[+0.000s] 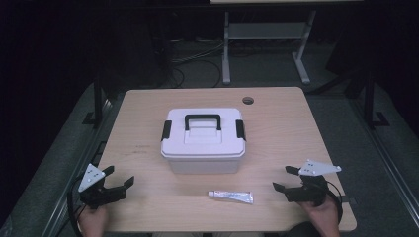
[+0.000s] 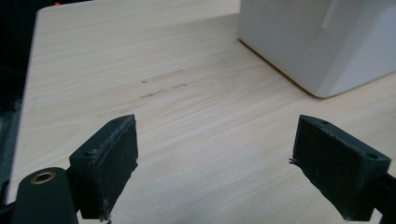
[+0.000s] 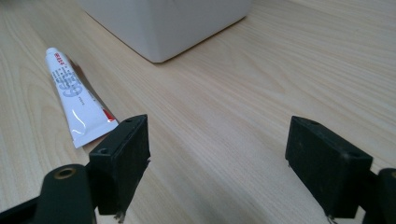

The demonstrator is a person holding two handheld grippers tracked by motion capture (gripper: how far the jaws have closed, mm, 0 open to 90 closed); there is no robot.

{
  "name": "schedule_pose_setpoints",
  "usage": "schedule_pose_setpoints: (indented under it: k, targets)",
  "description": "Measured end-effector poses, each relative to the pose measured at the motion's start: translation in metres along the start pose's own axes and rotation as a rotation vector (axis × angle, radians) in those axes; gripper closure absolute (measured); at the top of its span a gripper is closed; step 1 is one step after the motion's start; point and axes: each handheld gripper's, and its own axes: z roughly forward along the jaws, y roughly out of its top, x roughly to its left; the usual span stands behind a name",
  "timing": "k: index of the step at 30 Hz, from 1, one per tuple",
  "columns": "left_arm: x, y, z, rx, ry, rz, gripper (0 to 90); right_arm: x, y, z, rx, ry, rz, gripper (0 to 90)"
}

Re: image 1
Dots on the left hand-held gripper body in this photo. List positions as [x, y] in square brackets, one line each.
[99, 194]

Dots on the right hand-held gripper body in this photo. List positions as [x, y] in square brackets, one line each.
[309, 192]

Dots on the white ointment tube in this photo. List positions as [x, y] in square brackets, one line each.
[234, 196]

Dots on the white plastic storage box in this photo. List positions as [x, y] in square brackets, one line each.
[204, 166]

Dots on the person's right hand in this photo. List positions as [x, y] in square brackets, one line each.
[324, 215]

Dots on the person's left hand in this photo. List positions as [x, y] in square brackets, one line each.
[94, 222]

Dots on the person's dark clothing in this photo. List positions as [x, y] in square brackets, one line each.
[301, 229]

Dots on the black metal stand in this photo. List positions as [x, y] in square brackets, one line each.
[369, 98]
[97, 98]

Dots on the aluminium rail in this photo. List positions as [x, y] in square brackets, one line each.
[388, 164]
[75, 171]

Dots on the white metal desk frame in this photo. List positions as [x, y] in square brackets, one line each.
[263, 30]

